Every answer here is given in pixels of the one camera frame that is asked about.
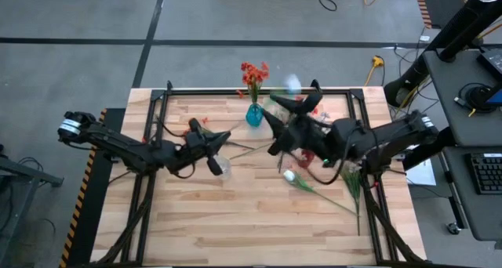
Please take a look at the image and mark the black mat with hazard stripes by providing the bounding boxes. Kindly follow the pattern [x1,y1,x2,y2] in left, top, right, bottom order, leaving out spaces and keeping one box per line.
[58,107,126,268]

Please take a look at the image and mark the white paper sheet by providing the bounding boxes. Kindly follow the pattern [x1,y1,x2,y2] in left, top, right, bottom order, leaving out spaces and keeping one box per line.
[406,160,437,187]

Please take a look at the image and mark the black tower fan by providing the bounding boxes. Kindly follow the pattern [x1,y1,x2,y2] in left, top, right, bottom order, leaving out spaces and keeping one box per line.
[383,0,502,107]

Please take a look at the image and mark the blue glass vase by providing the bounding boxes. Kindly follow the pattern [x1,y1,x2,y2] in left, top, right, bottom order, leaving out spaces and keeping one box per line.
[246,102,264,128]

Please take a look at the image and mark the red ribbed glass vase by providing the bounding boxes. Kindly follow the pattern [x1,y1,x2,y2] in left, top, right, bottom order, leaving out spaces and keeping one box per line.
[297,149,317,170]

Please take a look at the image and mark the black laptop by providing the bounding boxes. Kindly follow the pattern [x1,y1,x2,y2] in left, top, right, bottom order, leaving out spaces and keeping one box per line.
[476,48,502,81]

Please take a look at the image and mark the clear cut-glass vase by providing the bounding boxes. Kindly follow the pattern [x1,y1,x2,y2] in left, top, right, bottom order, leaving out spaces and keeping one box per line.
[214,154,233,181]

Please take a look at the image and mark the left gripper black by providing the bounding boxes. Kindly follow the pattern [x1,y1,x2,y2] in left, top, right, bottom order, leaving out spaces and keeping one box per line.
[181,118,232,177]

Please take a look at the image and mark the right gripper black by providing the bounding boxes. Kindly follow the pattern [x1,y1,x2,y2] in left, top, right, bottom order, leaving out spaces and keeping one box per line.
[260,92,336,161]

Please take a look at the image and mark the yellow power plug with cable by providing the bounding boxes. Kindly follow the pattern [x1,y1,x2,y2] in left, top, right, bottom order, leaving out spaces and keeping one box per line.
[363,55,385,87]

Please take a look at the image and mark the black coiled cable device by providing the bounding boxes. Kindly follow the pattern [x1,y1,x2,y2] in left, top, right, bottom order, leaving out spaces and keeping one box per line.
[457,82,497,114]

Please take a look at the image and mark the black keyboard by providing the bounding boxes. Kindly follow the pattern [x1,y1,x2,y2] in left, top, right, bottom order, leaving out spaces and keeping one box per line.
[465,152,502,195]

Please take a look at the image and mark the grey desk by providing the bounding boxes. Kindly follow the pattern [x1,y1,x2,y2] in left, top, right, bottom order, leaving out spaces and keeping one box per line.
[422,48,502,148]
[441,146,502,242]

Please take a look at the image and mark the black aluminium table frame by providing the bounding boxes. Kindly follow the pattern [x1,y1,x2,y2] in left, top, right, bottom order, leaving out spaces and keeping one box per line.
[92,79,427,268]

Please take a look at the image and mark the orange-black striped floor strip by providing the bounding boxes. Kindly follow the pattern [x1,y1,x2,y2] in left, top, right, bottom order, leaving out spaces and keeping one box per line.
[413,0,433,30]

